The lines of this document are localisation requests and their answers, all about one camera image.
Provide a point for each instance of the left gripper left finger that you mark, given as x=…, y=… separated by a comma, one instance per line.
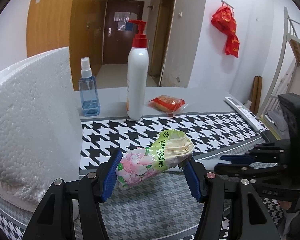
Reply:
x=106, y=176

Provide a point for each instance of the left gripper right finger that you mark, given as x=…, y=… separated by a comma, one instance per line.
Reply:
x=194, y=173

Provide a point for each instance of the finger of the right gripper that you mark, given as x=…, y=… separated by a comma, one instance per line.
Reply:
x=238, y=158
x=236, y=171

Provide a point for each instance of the floral tissue packet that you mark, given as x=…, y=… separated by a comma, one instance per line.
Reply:
x=170, y=149

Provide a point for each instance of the operator right hand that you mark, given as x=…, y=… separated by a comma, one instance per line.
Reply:
x=290, y=204

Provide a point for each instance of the white remote control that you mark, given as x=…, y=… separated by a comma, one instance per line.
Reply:
x=245, y=114

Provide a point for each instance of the houndstooth table mat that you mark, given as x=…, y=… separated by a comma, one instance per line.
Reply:
x=151, y=199

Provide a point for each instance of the blue spray bottle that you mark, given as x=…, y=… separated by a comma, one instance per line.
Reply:
x=88, y=90

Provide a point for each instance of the red packaged snack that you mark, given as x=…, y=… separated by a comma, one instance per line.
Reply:
x=167, y=104

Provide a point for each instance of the white styrofoam box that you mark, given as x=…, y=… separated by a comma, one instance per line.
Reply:
x=32, y=124

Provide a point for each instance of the white lotion pump bottle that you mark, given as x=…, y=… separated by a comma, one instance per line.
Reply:
x=138, y=62

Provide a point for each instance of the white metal bunk bed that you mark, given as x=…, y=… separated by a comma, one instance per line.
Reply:
x=286, y=78

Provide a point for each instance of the red hanging plastic bag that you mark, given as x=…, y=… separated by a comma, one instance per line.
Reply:
x=223, y=20

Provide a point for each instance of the dark brown entrance door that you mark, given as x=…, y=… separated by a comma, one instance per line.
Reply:
x=118, y=31

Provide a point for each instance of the orange wooden wardrobe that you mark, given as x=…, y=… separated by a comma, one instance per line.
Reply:
x=77, y=24

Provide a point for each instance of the wooden sticks by wall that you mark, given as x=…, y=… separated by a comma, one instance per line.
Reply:
x=256, y=94

